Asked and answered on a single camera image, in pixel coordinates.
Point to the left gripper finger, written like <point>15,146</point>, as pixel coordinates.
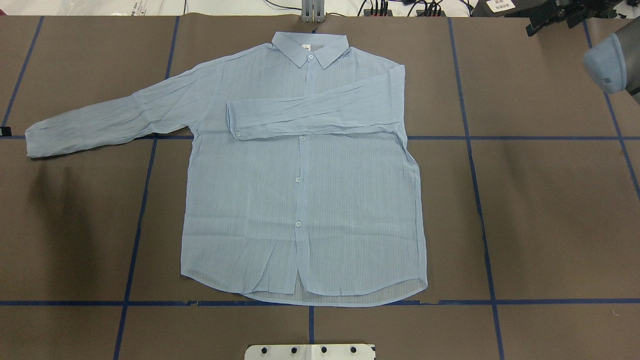
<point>5,131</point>

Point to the light blue button-up shirt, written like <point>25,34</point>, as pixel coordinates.
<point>301,189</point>

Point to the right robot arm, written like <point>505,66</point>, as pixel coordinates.
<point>614,63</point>

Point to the black box with white label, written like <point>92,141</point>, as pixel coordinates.
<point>505,8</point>

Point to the grey aluminium frame post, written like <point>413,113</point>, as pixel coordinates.
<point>313,11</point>

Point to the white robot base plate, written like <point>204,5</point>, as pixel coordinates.
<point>338,351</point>

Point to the black power strip with cables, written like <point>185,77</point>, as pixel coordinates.
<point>402,8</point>

